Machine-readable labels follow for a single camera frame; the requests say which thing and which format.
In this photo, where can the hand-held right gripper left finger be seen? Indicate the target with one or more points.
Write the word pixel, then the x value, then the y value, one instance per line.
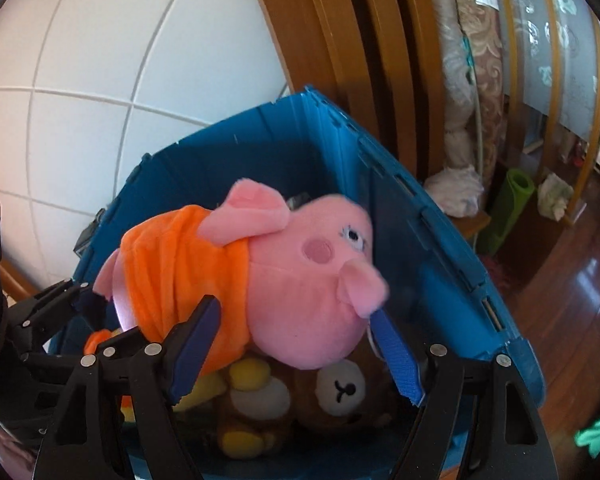
pixel 195 350

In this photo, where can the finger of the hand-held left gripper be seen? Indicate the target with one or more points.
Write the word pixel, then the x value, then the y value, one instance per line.
pixel 45 305
pixel 117 342

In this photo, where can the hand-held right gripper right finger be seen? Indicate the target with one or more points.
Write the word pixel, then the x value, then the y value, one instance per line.
pixel 395 355

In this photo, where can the blue plastic crate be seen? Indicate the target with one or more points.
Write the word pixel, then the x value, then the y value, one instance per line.
pixel 420 260

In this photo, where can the orange dress pig plush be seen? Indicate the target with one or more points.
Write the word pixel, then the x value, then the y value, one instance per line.
pixel 290 280

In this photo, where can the brown bear plush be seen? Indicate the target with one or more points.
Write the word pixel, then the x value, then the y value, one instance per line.
pixel 340 390

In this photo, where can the brown yellow plush toy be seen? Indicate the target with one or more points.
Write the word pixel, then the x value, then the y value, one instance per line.
pixel 250 410

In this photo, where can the white cloth bundle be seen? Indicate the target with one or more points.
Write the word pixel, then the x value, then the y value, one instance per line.
pixel 455 190

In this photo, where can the rolled green yoga mat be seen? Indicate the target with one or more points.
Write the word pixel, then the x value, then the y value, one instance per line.
pixel 510 205

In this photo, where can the green cloth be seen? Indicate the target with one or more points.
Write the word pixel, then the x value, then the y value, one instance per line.
pixel 597 437

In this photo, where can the crumpled white cloth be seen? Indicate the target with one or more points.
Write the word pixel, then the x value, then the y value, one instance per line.
pixel 555 195

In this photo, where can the rolled patterned mattress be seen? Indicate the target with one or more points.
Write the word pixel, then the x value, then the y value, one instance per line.
pixel 460 60

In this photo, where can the frosted glass sliding door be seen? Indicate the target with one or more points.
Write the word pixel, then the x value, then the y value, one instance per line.
pixel 545 60

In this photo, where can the wooden door frame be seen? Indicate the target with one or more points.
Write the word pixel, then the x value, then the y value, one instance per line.
pixel 330 35

